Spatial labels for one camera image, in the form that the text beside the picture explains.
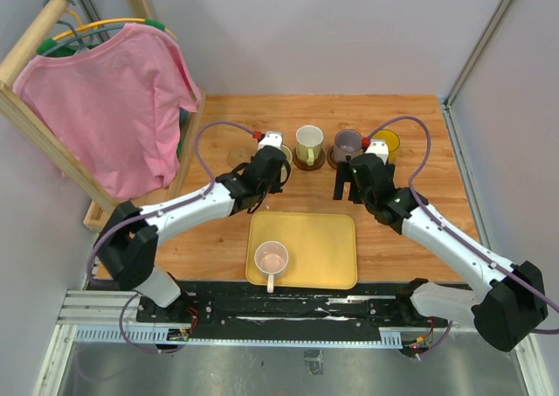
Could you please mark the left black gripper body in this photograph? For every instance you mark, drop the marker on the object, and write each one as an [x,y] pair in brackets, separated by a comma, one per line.
[274,164]

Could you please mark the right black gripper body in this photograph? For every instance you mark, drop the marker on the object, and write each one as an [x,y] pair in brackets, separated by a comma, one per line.
[349,179]

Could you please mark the cream mug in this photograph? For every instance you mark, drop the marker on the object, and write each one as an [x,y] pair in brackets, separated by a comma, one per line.
[287,151]

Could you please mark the brown coaster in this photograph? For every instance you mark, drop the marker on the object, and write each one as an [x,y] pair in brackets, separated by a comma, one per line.
[334,162]
[304,166]

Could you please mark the brown coaster bottom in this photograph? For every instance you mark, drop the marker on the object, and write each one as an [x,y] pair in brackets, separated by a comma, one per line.
[304,166]

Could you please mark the purple mug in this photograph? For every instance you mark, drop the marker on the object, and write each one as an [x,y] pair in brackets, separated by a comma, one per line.
[347,145]

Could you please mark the woven rattan coaster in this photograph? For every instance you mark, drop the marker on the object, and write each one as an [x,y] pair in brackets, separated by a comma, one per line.
[239,155]

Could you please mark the yellow transparent mug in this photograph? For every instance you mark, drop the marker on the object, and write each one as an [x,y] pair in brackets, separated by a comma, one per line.
[392,141]

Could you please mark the white green-handled mug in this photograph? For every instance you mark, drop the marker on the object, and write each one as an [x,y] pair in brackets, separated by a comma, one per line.
[309,140]

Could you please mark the pink mug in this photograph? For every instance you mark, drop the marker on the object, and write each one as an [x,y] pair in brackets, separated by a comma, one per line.
[271,259]

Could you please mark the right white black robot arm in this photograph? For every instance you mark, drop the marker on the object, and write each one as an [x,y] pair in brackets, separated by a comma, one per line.
[504,301]

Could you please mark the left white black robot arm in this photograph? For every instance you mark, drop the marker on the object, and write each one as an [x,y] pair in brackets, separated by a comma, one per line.
[130,239]

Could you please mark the yellow plastic tray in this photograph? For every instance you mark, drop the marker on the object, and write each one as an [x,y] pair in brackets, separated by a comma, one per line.
[321,249]

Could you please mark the pink t-shirt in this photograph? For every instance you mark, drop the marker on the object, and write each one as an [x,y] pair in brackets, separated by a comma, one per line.
[116,107]

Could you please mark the grey-green hanger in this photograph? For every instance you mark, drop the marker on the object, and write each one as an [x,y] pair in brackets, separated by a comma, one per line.
[71,39]

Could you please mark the yellow hanger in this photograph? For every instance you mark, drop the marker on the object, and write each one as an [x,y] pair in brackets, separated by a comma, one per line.
[142,15]

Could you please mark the wooden clothes rack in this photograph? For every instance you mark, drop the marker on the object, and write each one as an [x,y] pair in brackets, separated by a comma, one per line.
[16,111]

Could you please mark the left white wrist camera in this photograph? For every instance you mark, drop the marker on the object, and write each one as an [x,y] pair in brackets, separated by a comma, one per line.
[272,139]

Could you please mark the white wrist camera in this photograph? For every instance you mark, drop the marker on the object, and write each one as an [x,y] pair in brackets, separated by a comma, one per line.
[379,148]
[272,139]

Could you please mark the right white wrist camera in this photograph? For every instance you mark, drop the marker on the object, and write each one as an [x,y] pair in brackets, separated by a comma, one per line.
[379,148]

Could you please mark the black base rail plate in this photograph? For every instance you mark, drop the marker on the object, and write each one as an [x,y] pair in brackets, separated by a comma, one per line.
[240,311]

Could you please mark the aluminium frame rails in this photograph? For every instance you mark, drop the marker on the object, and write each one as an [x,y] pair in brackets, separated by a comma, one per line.
[89,330]

